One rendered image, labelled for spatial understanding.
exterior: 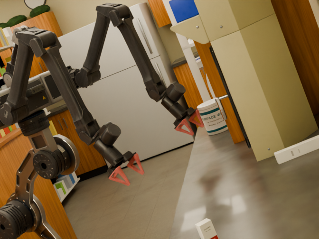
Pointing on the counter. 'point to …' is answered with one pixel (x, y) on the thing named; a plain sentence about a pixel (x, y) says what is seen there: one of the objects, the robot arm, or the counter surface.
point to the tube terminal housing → (258, 73)
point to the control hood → (192, 29)
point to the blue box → (183, 9)
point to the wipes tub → (212, 117)
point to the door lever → (221, 105)
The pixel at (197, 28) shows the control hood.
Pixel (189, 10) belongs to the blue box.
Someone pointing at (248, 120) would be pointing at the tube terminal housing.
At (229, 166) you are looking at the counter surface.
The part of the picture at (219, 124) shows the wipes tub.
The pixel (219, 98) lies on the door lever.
